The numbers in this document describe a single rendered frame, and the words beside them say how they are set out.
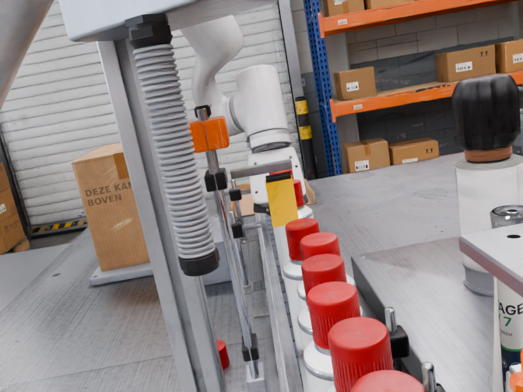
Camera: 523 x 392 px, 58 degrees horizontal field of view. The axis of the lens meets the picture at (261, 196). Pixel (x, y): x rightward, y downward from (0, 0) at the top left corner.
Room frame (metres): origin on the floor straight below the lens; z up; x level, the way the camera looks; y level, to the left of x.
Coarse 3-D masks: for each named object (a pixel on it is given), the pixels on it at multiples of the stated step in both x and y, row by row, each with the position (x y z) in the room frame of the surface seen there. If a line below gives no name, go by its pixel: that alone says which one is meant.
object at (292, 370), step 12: (264, 216) 0.91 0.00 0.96; (264, 228) 0.83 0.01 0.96; (264, 240) 0.76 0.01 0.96; (276, 276) 0.61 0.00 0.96; (276, 288) 0.57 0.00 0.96; (276, 300) 0.53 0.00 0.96; (276, 312) 0.50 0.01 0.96; (288, 324) 0.47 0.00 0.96; (288, 336) 0.45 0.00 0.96; (288, 348) 0.42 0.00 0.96; (288, 360) 0.40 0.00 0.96; (288, 372) 0.39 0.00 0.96; (288, 384) 0.37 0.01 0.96; (300, 384) 0.37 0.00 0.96
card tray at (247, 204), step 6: (240, 186) 1.69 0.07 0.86; (246, 186) 1.69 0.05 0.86; (306, 186) 1.55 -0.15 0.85; (306, 192) 1.54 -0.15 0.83; (312, 192) 1.40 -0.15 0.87; (246, 198) 1.61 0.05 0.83; (252, 198) 1.59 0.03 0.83; (312, 198) 1.42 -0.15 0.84; (234, 204) 1.56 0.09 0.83; (240, 204) 1.54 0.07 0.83; (246, 204) 1.53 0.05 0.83; (252, 204) 1.52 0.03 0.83; (306, 204) 1.40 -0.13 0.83; (312, 204) 1.40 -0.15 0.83; (234, 210) 1.48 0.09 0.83; (240, 210) 1.47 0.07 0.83; (246, 210) 1.45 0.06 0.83; (252, 210) 1.44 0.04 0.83
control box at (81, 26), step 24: (72, 0) 0.44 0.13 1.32; (96, 0) 0.42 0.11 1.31; (120, 0) 0.41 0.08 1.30; (144, 0) 0.39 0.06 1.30; (168, 0) 0.38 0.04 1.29; (192, 0) 0.37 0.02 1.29; (216, 0) 0.37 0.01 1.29; (240, 0) 0.39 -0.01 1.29; (264, 0) 0.41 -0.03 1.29; (72, 24) 0.44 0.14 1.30; (96, 24) 0.43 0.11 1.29; (120, 24) 0.41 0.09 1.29; (168, 24) 0.45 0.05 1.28; (192, 24) 0.47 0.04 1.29
